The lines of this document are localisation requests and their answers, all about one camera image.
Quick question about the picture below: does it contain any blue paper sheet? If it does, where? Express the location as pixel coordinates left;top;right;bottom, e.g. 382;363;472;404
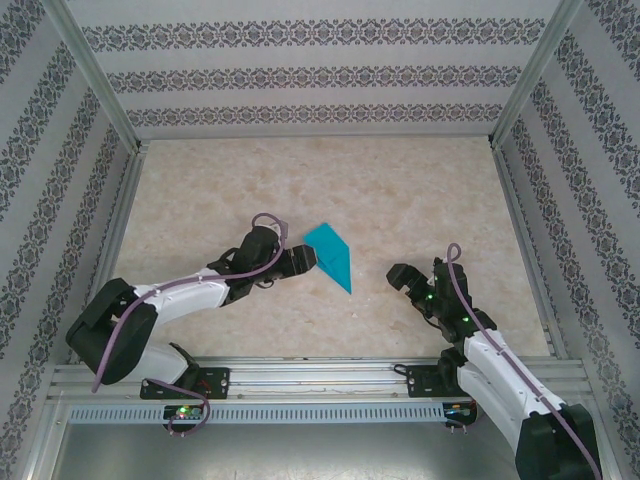
303;222;354;296

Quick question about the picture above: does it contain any grey metal sheet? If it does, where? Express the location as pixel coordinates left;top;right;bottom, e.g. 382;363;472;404
52;422;609;480

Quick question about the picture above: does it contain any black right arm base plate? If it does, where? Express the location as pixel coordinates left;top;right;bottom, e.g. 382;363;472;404
405;363;474;400

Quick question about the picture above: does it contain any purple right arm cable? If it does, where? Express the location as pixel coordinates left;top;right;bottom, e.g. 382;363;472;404
446;243;604;480

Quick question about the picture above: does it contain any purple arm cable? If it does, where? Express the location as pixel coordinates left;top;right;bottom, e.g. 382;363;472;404
92;213;290;439
446;243;604;480

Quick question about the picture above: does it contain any aluminium mounting rail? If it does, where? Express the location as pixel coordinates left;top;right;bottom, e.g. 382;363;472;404
47;355;594;401

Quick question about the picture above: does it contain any aluminium side rail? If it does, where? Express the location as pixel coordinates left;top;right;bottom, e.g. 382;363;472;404
489;139;571;361
67;142;149;364

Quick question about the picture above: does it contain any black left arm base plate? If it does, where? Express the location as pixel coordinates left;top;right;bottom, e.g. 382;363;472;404
139;367;232;401

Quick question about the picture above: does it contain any grey slotted cable duct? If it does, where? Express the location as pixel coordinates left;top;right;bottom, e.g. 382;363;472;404
67;403;449;425

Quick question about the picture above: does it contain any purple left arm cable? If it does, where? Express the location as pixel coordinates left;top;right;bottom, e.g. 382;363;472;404
92;213;290;439

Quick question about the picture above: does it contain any aluminium frame post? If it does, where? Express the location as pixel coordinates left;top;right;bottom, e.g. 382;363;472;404
487;0;599;151
39;0;151;154

